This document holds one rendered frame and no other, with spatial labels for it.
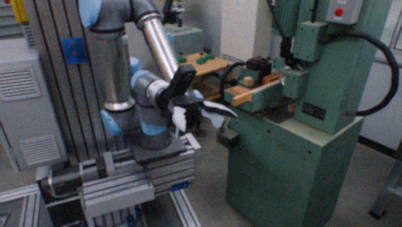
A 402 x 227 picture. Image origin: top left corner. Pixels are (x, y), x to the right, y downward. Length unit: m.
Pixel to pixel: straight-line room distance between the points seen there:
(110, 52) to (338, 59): 0.93
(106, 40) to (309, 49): 0.82
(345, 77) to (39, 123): 1.28
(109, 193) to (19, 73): 0.55
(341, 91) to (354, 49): 0.19
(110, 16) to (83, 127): 0.56
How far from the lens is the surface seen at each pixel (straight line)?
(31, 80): 1.21
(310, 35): 1.31
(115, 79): 1.05
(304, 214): 1.67
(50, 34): 1.21
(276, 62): 1.62
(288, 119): 1.55
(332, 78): 1.39
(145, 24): 1.00
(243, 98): 1.44
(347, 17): 1.26
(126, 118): 1.10
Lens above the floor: 1.55
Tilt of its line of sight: 30 degrees down
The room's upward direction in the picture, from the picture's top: straight up
